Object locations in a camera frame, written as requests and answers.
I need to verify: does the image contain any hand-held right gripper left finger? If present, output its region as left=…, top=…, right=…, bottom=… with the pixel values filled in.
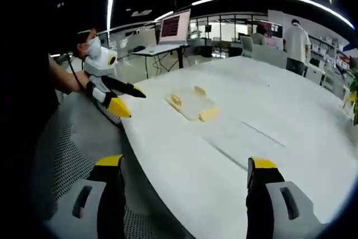
left=44, top=154, right=127, bottom=239

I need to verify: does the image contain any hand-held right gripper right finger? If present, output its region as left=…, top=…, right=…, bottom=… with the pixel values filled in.
left=246, top=157, right=332, bottom=239

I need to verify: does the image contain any yellow plastic buckle part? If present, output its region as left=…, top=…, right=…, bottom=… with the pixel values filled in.
left=197, top=105, right=221, bottom=123
left=169, top=94, right=183, bottom=109

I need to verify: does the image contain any white folding table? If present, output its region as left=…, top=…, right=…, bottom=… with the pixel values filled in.
left=131, top=43, right=192, bottom=79

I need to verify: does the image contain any long ceiling light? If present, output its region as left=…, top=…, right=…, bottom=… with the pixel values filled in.
left=191, top=0, right=220, bottom=7
left=256, top=0, right=355, bottom=30
left=106, top=0, right=116, bottom=32
left=153, top=11, right=175, bottom=22

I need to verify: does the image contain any grey mesh office chair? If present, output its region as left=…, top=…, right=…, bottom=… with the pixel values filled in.
left=30, top=89, right=194, bottom=239

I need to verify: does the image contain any open laptop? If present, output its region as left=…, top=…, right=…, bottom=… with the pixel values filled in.
left=157, top=8, right=192, bottom=46

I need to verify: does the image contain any green potted plant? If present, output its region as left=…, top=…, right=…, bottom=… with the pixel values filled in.
left=341, top=67, right=358, bottom=126

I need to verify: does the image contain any white chair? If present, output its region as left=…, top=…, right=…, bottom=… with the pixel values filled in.
left=239, top=35, right=288, bottom=69

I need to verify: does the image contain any white storage shelf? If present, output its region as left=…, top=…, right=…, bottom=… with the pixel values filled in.
left=304, top=33, right=354, bottom=99

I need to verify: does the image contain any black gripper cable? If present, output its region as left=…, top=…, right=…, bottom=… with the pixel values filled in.
left=66, top=51, right=86, bottom=92

